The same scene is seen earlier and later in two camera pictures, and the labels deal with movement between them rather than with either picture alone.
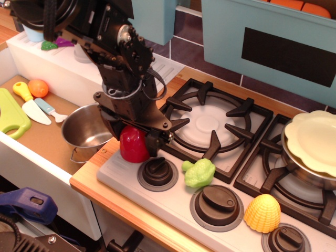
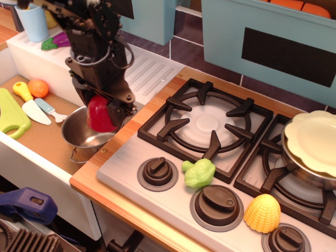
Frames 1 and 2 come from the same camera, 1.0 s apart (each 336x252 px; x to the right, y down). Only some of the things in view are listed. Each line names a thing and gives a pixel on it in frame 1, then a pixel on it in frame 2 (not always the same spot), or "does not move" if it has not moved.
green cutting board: [12, 116] does not move
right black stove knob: [289, 237] does not move
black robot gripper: [130, 92] → [103, 69]
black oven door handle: [132, 244] does not move
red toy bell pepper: [133, 147] → [98, 115]
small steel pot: [84, 128] does not move
